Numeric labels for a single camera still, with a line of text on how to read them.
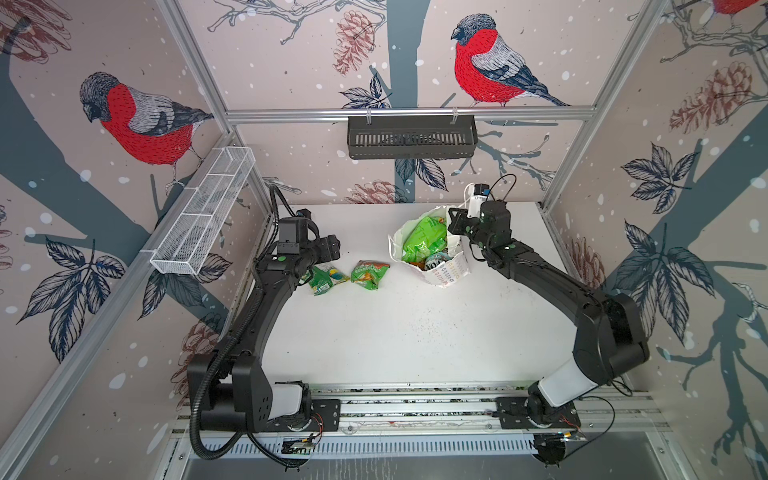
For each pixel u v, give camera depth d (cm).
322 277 95
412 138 104
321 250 74
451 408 77
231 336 43
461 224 76
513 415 72
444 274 84
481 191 73
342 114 95
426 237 89
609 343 43
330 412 73
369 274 95
